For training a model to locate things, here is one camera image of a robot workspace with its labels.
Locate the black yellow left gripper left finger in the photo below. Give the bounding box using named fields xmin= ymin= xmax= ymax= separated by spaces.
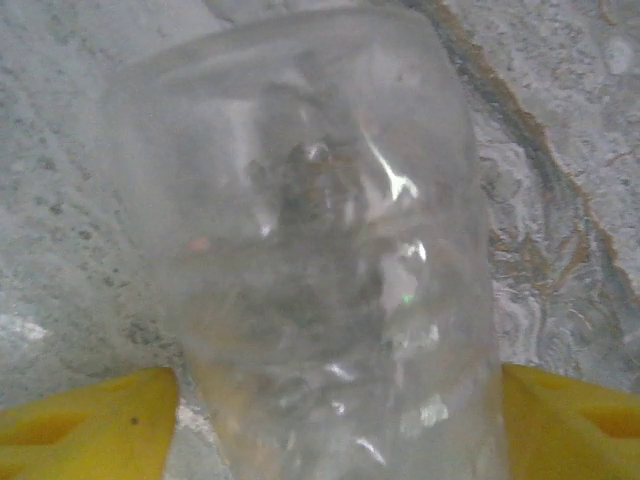
xmin=0 ymin=367 xmax=180 ymax=480

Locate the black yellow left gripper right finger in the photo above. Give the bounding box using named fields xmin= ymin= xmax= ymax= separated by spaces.
xmin=501 ymin=363 xmax=640 ymax=480

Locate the clear bottle white cap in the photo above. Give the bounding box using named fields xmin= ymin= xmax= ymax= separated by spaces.
xmin=99 ymin=4 xmax=509 ymax=480

